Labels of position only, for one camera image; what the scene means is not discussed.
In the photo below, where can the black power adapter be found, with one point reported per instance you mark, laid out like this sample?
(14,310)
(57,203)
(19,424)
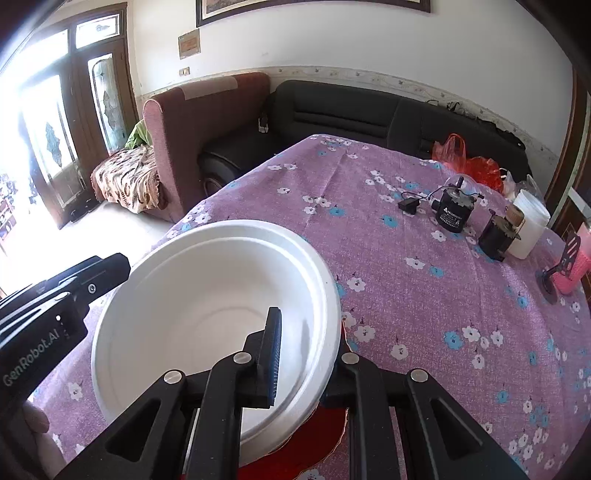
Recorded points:
(410,206)

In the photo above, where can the large framed painting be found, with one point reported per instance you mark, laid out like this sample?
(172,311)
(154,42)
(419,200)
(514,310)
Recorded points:
(314,7)

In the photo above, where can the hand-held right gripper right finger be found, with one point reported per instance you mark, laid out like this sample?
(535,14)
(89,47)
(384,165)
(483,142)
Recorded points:
(341,383)

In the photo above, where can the black shoes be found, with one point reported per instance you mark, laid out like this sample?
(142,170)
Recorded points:
(83,207)

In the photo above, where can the red glass plate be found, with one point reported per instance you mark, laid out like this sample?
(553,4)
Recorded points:
(318,438)

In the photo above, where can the small framed picture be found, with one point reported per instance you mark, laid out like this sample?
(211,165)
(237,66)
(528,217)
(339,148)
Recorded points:
(189,44)

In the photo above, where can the brown patterned blanket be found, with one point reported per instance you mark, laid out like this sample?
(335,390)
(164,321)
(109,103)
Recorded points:
(124,180)

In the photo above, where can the clear printed plastic bag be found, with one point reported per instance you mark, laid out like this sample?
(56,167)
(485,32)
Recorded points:
(512,182)

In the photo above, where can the brown armchair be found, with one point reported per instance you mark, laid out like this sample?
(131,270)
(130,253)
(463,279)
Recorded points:
(184,138)

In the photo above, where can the person's left hand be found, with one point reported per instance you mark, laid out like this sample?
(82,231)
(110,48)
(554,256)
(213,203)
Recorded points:
(37,420)

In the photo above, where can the dark bottle with cork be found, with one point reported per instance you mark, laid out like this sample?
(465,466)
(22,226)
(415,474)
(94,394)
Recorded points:
(494,235)

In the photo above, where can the black leather sofa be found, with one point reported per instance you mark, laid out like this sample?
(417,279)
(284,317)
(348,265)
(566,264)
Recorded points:
(346,115)

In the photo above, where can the white plastic jar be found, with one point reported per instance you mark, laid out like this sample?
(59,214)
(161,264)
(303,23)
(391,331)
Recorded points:
(531,230)

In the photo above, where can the brown cork stopper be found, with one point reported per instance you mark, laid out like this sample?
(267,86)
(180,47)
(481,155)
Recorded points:
(515,216)

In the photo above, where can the grey phone stand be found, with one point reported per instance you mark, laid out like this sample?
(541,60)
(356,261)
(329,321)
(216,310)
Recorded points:
(570,251)

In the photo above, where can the red plastic bag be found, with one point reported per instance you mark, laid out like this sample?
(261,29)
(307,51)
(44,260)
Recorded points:
(480,170)

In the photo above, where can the green cloth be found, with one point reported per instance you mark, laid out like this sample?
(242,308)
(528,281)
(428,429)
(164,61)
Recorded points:
(138,134)

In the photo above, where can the wooden glass door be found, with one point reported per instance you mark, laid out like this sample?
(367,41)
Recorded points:
(78,115)

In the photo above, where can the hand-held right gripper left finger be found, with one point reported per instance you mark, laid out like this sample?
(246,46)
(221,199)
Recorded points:
(273,360)

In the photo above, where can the pink knitted sleeve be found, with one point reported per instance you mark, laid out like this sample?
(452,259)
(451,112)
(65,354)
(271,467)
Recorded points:
(575,281)

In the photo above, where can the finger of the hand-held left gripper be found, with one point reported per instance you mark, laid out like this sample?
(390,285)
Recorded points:
(101,277)

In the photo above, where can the black pump white label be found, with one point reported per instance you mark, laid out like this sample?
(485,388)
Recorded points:
(452,212)

